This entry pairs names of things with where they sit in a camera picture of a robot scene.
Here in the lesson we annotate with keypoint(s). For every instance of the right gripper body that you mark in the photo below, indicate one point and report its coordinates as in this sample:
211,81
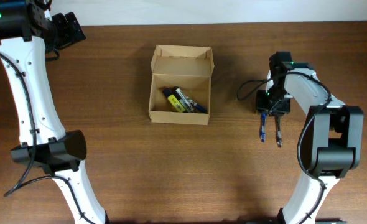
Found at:
272,101

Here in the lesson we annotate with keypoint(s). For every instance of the black pen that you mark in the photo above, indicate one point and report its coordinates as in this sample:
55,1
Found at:
278,131

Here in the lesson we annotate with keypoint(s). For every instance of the blue pen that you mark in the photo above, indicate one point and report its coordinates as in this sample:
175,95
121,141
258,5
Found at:
262,133

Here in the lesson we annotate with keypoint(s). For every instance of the blue whiteboard marker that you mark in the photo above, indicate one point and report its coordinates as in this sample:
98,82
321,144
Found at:
197,106

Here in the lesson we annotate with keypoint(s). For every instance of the black whiteboard marker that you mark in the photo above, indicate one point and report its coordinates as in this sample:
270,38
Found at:
182,101

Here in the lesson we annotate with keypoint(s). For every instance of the cardboard box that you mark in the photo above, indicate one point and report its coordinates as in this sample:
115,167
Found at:
190,69

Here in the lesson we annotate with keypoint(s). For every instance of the yellow highlighter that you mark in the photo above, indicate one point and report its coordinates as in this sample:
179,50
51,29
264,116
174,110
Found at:
173,100

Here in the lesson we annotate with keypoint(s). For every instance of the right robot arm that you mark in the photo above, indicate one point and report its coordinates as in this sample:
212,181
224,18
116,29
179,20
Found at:
329,144

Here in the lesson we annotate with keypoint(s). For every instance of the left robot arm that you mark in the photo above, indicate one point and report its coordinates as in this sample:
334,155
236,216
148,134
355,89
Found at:
29,38

